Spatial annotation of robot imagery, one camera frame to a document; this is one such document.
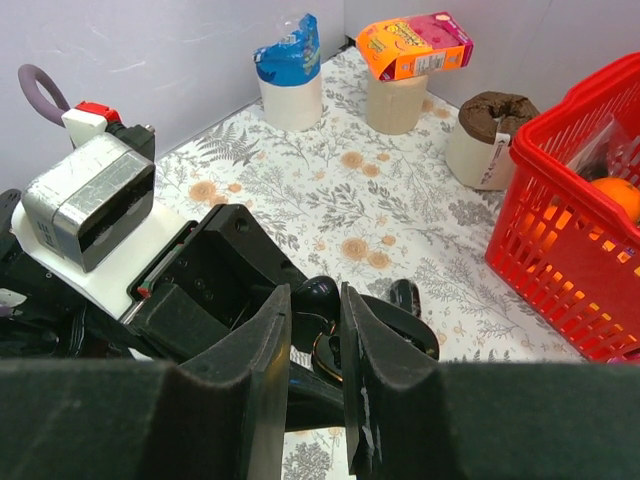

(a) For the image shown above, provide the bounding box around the black taped earbud charging case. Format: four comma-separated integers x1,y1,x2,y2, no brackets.
389,279,422,318

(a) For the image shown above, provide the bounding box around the red plastic shopping basket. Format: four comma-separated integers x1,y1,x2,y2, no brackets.
485,53,639,363

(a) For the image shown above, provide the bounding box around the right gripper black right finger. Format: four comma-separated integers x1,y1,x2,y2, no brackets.
340,285,639,479

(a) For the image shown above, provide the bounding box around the brown topped paper cup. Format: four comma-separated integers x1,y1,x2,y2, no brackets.
445,91,539,191

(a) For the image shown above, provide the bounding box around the beige cup under snack box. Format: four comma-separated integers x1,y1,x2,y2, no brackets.
365,73,429,135

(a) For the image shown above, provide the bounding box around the black wireless earbud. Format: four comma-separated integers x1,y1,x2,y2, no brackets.
291,275,340,322

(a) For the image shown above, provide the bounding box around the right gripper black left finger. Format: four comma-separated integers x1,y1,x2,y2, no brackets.
0,283,294,480

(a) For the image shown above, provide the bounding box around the blue wrapper on white cup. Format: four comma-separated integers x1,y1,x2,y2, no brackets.
253,13,321,87

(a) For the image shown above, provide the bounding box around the glossy black gold-trimmed case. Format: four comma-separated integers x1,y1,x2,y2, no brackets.
292,299,441,389

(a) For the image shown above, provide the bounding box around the orange fruit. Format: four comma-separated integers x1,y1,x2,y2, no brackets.
591,177,640,225

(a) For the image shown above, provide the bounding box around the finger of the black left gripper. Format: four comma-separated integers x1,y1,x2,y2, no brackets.
362,295,440,360

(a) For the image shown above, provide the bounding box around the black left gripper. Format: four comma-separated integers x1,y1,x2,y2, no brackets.
127,204,344,430

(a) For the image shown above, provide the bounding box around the orange pink snack box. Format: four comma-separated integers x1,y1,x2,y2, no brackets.
356,11,474,82

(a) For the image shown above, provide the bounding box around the white cup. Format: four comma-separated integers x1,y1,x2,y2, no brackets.
258,73,323,132

